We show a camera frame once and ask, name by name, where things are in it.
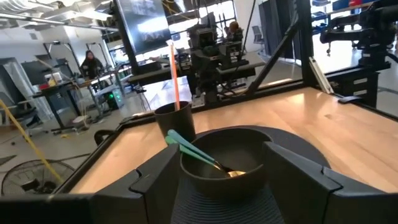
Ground black cable hook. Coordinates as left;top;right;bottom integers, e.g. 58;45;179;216
93;129;116;146

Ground black desk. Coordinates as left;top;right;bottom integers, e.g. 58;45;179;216
32;79;94;134

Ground black bowl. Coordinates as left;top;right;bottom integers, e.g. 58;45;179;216
179;127;274;200

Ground black frame post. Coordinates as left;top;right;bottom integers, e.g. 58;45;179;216
295;0;315;90
110;0;141;75

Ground yellow cable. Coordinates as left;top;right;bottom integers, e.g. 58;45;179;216
0;98;65;184

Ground orange drinking straw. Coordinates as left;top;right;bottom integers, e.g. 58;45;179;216
167;42;181;112

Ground person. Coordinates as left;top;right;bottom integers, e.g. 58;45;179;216
225;20;244;43
80;49;105;79

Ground black diagonal frame brace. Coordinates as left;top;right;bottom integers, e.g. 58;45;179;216
247;14;300;96

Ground silver metal strip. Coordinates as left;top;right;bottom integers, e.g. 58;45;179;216
308;57;335;95

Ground round dark woven placemat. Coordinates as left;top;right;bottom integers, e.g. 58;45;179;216
170;125;331;224

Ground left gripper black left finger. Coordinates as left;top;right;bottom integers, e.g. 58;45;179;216
93;143;181;224

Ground black floor fan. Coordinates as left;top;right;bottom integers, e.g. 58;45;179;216
1;159;76;196

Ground large black monitor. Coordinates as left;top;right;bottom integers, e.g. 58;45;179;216
115;0;172;55

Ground gold utensil blue handle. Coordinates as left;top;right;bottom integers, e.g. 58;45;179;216
167;129;233;174

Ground gold spoon green handle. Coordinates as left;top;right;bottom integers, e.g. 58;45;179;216
164;136;246;178

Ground black cup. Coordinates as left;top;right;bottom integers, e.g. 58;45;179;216
154;101;197;143

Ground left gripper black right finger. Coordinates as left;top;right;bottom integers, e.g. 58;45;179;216
262;141;398;224

